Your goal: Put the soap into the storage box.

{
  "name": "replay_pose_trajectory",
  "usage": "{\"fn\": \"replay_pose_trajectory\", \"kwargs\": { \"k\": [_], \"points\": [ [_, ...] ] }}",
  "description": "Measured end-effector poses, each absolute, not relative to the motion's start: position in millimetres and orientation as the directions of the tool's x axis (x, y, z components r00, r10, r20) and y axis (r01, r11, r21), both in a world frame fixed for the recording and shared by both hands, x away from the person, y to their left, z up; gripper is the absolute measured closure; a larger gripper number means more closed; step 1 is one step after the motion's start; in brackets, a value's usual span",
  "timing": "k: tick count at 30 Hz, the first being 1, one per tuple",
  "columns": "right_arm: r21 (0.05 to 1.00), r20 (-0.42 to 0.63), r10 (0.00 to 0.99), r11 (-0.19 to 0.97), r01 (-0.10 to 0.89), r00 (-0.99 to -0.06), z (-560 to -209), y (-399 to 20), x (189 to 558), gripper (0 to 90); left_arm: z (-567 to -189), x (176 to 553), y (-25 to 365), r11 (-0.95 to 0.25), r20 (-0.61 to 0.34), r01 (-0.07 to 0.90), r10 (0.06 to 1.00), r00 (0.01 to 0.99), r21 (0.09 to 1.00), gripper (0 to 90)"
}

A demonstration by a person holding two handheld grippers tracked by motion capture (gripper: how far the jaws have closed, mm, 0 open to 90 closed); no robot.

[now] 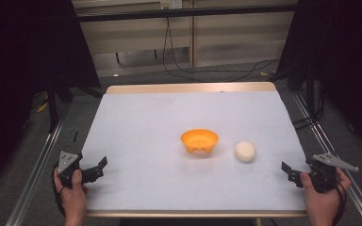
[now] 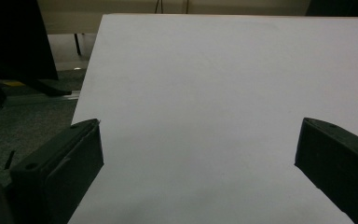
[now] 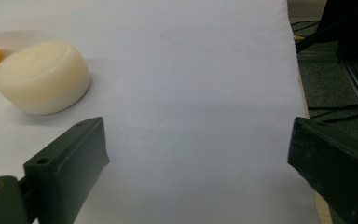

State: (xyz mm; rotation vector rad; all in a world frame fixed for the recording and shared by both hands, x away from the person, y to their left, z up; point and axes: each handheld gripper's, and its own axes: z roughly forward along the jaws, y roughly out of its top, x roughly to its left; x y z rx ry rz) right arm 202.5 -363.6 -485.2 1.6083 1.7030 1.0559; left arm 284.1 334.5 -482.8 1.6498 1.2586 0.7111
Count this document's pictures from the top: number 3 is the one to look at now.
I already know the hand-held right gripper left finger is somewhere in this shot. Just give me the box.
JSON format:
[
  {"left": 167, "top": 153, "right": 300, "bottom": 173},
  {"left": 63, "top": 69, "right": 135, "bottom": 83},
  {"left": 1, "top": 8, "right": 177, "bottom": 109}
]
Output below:
[{"left": 22, "top": 116, "right": 111, "bottom": 224}]

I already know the cream round foam block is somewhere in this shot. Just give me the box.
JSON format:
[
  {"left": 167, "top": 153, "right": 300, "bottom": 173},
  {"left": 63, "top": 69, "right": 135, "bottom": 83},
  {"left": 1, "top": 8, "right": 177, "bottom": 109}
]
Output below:
[{"left": 0, "top": 40, "right": 91, "bottom": 117}]

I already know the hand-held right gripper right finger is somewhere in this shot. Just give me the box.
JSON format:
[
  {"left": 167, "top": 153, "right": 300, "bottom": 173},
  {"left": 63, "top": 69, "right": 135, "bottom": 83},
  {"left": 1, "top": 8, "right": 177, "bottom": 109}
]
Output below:
[{"left": 287, "top": 116, "right": 358, "bottom": 224}]

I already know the black cable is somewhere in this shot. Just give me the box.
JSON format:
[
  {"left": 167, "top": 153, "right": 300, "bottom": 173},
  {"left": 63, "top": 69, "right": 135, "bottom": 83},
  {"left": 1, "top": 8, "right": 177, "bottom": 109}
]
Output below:
[{"left": 307, "top": 101, "right": 358, "bottom": 124}]

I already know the black stand base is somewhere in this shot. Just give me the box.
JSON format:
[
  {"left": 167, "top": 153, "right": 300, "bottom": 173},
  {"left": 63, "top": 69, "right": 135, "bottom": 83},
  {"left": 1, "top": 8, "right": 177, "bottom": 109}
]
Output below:
[{"left": 295, "top": 0, "right": 358, "bottom": 62}]

